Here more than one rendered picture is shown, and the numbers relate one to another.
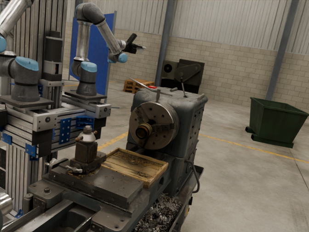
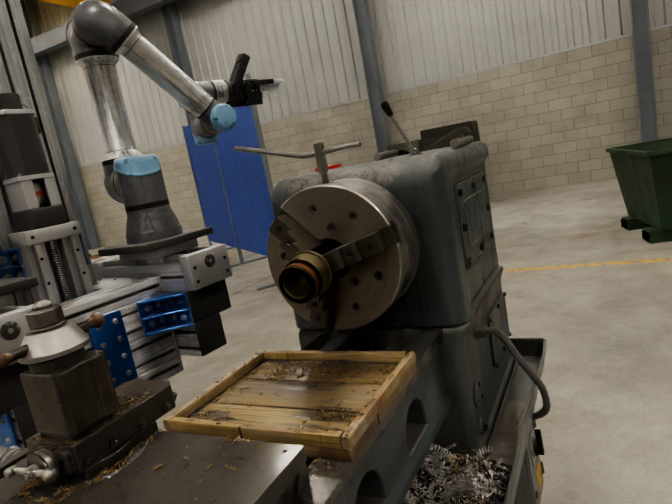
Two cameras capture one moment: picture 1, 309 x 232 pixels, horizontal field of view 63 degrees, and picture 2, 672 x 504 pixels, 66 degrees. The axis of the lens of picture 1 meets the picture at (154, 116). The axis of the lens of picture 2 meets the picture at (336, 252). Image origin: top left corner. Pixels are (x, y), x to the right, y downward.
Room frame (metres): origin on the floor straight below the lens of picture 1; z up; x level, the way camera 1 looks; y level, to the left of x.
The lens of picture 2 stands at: (0.50, -0.16, 1.28)
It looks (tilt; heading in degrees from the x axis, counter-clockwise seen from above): 10 degrees down; 9
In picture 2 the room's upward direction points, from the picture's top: 11 degrees counter-clockwise
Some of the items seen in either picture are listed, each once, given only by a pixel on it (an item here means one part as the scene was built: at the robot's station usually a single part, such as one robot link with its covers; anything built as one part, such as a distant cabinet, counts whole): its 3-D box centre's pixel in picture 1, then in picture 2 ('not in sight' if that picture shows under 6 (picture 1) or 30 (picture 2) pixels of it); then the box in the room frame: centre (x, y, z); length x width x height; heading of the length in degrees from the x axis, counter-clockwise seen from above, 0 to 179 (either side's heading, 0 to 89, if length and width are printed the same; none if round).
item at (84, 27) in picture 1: (83, 41); (110, 110); (1.97, 0.62, 1.54); 0.15 x 0.12 x 0.55; 42
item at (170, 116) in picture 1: (153, 124); (339, 254); (1.61, 0.00, 1.08); 0.32 x 0.09 x 0.32; 70
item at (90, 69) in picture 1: (88, 71); (140, 178); (1.87, 0.54, 1.33); 0.13 x 0.12 x 0.14; 42
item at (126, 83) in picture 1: (139, 86); not in sight; (9.76, 0.75, 0.22); 1.25 x 0.86 x 0.44; 164
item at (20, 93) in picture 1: (25, 90); not in sight; (1.43, 0.76, 1.21); 0.15 x 0.15 x 0.10
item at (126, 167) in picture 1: (131, 165); (296, 393); (1.36, 0.09, 0.89); 0.36 x 0.30 x 0.04; 70
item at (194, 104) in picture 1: (169, 117); (396, 227); (2.00, -0.12, 1.06); 0.59 x 0.48 x 0.39; 160
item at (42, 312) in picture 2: (87, 129); (44, 313); (1.06, 0.28, 1.17); 0.04 x 0.04 x 0.03
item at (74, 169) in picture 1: (87, 162); (101, 432); (1.08, 0.27, 0.99); 0.20 x 0.10 x 0.05; 160
